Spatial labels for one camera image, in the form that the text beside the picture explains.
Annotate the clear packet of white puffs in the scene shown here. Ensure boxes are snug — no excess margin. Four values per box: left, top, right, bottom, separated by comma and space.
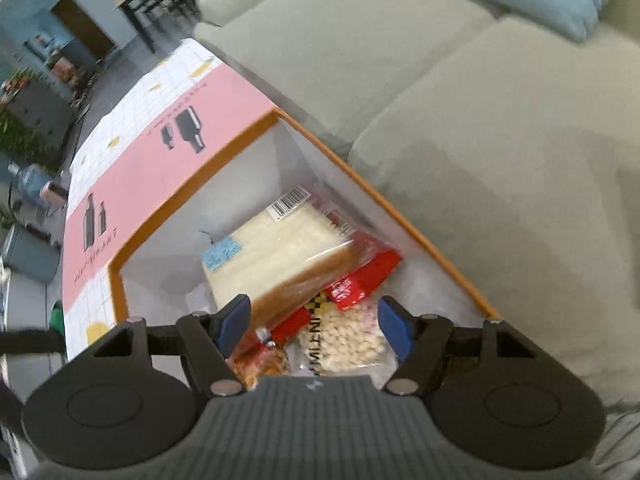
295, 295, 396, 376

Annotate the dark grey cabinet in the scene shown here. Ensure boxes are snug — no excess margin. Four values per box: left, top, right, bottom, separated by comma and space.
15, 77, 76, 131

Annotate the long red snack packet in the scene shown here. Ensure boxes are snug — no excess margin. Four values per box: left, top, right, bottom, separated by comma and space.
322, 247, 403, 312

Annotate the pink space heater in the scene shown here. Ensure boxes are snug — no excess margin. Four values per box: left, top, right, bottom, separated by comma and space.
39, 180, 68, 206

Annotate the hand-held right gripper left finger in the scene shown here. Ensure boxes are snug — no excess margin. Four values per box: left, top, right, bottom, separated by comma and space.
92, 294, 252, 397

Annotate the large water bottle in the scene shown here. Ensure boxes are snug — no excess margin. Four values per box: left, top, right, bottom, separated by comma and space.
7, 162, 53, 196

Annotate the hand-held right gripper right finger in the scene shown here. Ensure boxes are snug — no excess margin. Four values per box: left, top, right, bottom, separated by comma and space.
377, 296, 543, 395

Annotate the grey trash bin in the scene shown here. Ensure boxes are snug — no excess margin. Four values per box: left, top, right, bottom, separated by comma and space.
0, 225, 61, 283

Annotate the beige sofa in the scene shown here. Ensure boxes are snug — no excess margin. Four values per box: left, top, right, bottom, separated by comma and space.
192, 0, 640, 411

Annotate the grey printed clothing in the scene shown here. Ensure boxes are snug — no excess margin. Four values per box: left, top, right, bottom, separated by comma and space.
590, 395, 640, 480

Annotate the dark wooden door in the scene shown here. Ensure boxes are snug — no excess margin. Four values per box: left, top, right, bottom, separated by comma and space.
50, 0, 118, 61

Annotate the pink white printed tablecloth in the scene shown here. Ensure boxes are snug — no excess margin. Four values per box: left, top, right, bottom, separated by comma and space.
60, 37, 276, 361

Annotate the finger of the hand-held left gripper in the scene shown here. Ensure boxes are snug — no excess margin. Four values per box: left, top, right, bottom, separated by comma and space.
0, 327, 66, 357

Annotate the orange cardboard box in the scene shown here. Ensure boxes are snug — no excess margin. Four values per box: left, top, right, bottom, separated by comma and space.
108, 108, 501, 361

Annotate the clear bread packet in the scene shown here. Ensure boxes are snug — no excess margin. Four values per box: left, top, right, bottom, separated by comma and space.
201, 186, 358, 333

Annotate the tall leafy potted plant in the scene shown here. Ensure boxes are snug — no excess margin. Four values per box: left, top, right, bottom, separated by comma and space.
0, 67, 61, 161

